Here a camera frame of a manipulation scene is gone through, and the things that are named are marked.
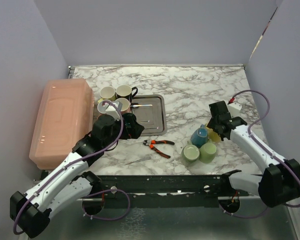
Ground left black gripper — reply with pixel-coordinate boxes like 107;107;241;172
103;114;145;148

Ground yellow mug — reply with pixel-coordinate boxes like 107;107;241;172
206;127;221;143

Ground light pink mug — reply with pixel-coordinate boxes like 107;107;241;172
114;98;131;114

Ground blue mug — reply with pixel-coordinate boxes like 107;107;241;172
190;124;209;148

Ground salmon pink mug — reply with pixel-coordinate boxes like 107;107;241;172
97;100;110;116

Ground black glossy mug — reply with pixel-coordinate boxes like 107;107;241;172
115;84;138;103

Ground yellow-green faceted mug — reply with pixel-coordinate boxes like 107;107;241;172
99;86;116;101

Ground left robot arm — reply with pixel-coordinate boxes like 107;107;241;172
10;113;145;238

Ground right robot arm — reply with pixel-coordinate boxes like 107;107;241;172
207;101;300;208

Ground green tilted mug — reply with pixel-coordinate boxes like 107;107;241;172
199;142;217;164

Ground pale green upright mug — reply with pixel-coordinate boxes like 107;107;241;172
181;144;200;164

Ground orange black pliers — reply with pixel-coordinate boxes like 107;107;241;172
142;139;175;159

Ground silver metal tray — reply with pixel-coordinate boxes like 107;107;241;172
131;94;167;137

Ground pink plastic storage box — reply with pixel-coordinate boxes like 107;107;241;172
29;78;94;170

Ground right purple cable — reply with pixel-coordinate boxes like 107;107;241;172
218;89;300;219

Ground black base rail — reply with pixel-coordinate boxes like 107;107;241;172
84;174;251;208

